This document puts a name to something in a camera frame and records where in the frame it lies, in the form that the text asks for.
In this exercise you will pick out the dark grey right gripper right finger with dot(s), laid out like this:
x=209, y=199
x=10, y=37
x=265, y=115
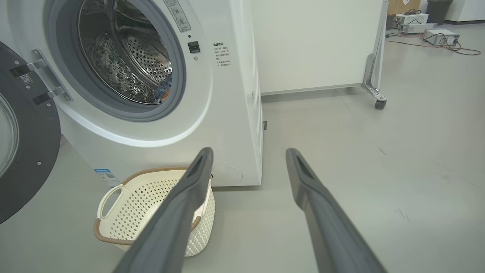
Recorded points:
x=329, y=227

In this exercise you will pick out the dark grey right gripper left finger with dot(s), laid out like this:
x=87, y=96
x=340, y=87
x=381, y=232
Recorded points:
x=170, y=220

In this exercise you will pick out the blue printed pyjama top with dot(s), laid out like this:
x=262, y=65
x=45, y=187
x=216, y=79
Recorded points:
x=163, y=89

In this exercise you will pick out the washing machine glass door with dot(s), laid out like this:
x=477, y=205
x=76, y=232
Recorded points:
x=30, y=151

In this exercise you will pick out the white front-loading washing machine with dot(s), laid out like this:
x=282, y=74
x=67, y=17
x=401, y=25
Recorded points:
x=227, y=113

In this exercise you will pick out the white perforated laundry basket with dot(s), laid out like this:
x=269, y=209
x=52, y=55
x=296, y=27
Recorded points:
x=144, y=204

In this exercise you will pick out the blue energy label sticker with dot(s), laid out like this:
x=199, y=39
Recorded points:
x=106, y=178

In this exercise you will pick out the metal panel leg with caster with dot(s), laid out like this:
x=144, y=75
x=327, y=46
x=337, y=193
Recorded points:
x=373, y=76

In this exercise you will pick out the white partition panel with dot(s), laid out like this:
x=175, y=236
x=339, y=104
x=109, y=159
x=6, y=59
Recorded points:
x=314, y=45

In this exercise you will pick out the grey warning sticker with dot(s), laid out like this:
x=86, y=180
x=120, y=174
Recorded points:
x=177, y=15

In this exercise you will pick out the flat grey electronic device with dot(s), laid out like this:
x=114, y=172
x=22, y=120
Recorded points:
x=416, y=28

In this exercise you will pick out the grey electronic device box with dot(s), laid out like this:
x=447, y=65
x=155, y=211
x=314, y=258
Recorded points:
x=441, y=37

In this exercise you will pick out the white perforated device box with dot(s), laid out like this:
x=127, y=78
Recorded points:
x=412, y=18

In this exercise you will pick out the brown cardboard box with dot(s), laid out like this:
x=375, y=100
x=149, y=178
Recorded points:
x=403, y=5

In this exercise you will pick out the black waste bin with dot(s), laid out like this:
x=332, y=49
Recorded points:
x=439, y=11

